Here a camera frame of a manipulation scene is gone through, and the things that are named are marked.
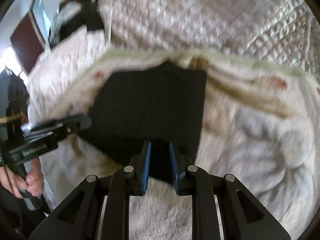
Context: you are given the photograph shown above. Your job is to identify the black pants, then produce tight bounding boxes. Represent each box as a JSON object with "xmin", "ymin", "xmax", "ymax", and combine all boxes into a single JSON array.
[{"xmin": 79, "ymin": 61, "xmax": 207, "ymax": 183}]

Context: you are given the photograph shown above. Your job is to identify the left hand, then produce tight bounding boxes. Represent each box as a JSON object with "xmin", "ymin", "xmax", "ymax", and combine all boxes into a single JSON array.
[{"xmin": 1, "ymin": 158, "xmax": 44, "ymax": 199}]

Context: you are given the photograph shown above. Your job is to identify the floral fleece blanket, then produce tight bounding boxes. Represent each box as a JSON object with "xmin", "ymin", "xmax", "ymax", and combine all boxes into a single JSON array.
[{"xmin": 39, "ymin": 48, "xmax": 320, "ymax": 240}]

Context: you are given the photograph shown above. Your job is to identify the quilted beige comforter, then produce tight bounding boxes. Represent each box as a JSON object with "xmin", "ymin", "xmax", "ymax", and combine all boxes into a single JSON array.
[{"xmin": 98, "ymin": 0, "xmax": 319, "ymax": 75}]

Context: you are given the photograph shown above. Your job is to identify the dark red wooden door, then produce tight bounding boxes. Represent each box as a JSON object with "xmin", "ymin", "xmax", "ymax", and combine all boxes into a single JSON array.
[{"xmin": 10, "ymin": 12, "xmax": 46, "ymax": 74}]

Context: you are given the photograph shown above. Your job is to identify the dark clothes pile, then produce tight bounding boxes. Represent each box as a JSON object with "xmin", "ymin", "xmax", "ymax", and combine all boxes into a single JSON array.
[{"xmin": 48, "ymin": 0, "xmax": 104, "ymax": 48}]

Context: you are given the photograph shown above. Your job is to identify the white floral bed sheet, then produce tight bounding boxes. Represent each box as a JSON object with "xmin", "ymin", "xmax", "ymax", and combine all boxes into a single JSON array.
[{"xmin": 27, "ymin": 27, "xmax": 114, "ymax": 210}]

